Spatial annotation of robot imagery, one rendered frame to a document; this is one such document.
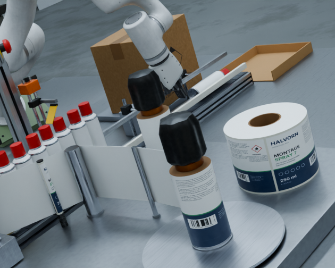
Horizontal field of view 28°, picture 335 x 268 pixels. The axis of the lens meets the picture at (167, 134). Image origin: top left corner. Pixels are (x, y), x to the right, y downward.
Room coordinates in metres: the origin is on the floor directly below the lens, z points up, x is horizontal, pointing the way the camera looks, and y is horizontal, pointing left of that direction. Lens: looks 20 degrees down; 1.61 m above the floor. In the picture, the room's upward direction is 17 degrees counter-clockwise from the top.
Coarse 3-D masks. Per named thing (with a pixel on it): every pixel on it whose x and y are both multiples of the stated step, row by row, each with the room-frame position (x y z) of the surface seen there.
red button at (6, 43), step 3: (3, 39) 1.74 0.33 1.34; (6, 39) 1.74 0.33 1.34; (3, 42) 1.72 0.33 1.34; (6, 42) 1.72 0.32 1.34; (9, 42) 1.74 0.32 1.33; (0, 45) 1.73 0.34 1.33; (3, 45) 1.73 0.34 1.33; (6, 45) 1.72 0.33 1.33; (9, 45) 1.72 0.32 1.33; (0, 48) 1.72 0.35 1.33; (3, 48) 1.72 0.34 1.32; (6, 48) 1.72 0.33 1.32; (9, 48) 1.72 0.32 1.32; (3, 51) 1.73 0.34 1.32; (6, 51) 1.72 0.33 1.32; (9, 51) 1.72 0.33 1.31
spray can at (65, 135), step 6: (54, 120) 1.77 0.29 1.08; (60, 120) 1.77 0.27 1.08; (54, 126) 1.77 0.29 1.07; (60, 126) 1.77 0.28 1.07; (60, 132) 1.77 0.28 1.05; (66, 132) 1.77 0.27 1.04; (60, 138) 1.76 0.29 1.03; (66, 138) 1.76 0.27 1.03; (72, 138) 1.78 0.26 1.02; (60, 144) 1.76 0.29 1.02; (66, 144) 1.76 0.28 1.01; (72, 144) 1.77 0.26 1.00
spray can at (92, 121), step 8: (80, 104) 1.85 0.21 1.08; (88, 104) 1.85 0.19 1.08; (80, 112) 1.85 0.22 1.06; (88, 112) 1.84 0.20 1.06; (88, 120) 1.83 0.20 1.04; (96, 120) 1.84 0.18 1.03; (88, 128) 1.83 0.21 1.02; (96, 128) 1.83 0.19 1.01; (96, 136) 1.83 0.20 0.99; (96, 144) 1.83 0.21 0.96; (104, 144) 1.84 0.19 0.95
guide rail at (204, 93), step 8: (240, 64) 2.33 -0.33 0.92; (232, 72) 2.27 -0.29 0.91; (224, 80) 2.24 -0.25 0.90; (208, 88) 2.17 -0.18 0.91; (216, 88) 2.20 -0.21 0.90; (200, 96) 2.13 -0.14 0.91; (184, 104) 2.08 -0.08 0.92; (192, 104) 2.10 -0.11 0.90; (128, 144) 1.88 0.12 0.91; (136, 144) 1.90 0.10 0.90
